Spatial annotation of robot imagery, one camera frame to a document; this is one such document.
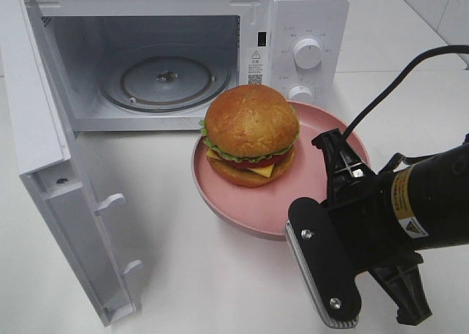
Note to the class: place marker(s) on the white warning label sticker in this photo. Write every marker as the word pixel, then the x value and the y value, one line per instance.
pixel 255 63

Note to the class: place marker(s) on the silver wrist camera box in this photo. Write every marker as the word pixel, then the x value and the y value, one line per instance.
pixel 311 285

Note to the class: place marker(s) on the white microwave door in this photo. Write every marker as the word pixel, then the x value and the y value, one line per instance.
pixel 50 164

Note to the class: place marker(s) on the lower white microwave knob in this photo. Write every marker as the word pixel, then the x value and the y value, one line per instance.
pixel 300 94

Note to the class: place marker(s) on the burger with lettuce and cheese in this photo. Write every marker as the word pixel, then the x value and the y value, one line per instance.
pixel 250 133

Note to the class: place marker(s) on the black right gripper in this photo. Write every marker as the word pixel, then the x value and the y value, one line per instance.
pixel 350 233

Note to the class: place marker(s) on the pink round plate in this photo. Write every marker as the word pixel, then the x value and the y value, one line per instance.
pixel 263 211

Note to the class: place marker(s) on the white microwave knob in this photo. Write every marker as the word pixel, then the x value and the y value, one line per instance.
pixel 307 52
pixel 300 94

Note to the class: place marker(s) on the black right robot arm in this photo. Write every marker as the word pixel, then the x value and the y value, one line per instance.
pixel 428 197

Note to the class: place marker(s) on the white microwave oven body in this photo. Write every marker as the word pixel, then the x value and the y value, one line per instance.
pixel 92 38

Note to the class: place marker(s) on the upper white microwave knob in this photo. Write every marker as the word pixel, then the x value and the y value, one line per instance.
pixel 307 52

